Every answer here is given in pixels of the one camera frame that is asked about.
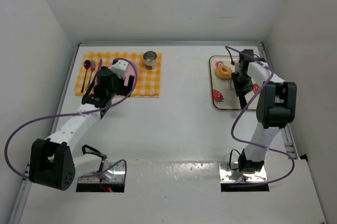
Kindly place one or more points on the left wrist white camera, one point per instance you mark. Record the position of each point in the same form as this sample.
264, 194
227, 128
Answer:
119, 67

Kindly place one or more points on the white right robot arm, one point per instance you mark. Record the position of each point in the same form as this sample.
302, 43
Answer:
275, 109

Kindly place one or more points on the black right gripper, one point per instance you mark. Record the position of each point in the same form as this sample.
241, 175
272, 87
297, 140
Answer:
242, 84

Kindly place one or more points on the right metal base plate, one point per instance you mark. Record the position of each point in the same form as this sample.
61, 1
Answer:
229, 176

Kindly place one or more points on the purple spoon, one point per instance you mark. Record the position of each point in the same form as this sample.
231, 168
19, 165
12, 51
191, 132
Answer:
87, 65

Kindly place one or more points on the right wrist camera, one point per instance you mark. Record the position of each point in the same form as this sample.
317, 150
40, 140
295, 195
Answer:
249, 56

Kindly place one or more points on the strawberry print tray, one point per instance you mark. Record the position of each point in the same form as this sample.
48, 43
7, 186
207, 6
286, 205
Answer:
222, 91

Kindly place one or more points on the glazed donut bread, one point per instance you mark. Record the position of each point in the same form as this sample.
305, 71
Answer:
223, 72

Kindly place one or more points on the metal cup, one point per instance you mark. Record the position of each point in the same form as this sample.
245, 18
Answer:
150, 60

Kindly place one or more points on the metal base plate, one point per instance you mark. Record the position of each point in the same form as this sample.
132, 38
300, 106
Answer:
113, 175
229, 176

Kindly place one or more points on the purple knife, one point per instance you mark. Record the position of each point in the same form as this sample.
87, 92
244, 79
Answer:
100, 64

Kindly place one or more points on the purple fork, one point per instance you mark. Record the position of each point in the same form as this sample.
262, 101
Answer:
93, 67

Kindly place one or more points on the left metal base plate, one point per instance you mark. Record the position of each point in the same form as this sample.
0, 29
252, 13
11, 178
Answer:
113, 175

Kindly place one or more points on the orange checkered cloth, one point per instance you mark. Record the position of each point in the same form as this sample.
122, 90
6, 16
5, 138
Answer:
149, 81

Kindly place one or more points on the pink plate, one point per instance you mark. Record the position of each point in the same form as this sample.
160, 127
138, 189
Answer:
130, 71

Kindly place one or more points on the aluminium frame rail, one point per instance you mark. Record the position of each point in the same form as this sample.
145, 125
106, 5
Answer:
170, 43

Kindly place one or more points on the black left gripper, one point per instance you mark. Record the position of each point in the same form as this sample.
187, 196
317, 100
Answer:
122, 84

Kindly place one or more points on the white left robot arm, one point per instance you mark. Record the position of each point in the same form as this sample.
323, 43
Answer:
52, 163

